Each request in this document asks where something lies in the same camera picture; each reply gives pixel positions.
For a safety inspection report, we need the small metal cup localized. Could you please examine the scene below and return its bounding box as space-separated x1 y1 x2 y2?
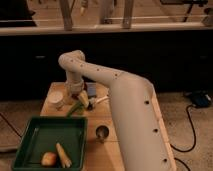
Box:
96 125 109 142

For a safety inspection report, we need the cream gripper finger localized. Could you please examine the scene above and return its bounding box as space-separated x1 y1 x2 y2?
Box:
78 90 89 108

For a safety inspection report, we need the blue box on table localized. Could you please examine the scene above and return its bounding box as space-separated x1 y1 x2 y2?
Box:
86 83 97 97

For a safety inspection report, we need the red yellow apple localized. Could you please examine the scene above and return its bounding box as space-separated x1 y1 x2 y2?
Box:
41 152 57 167

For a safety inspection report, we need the white handled utensil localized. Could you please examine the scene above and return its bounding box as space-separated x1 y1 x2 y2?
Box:
88 96 109 110

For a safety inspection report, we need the black floor device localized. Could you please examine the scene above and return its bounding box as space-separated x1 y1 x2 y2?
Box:
190 92 212 108

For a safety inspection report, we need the green pepper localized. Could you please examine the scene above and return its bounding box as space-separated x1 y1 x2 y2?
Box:
66 101 84 117

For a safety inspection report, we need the green plastic tray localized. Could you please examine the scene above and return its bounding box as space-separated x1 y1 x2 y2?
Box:
11 116 87 171

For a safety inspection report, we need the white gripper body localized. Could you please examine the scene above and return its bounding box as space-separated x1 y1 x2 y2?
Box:
65 81 84 98

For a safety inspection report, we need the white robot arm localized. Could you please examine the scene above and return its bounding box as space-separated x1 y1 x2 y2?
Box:
58 51 172 171

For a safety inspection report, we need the black power cable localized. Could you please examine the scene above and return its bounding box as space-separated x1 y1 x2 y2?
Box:
170 104 198 171

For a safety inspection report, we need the yellow corn cob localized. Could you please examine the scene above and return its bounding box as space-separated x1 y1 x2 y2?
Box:
56 143 72 168

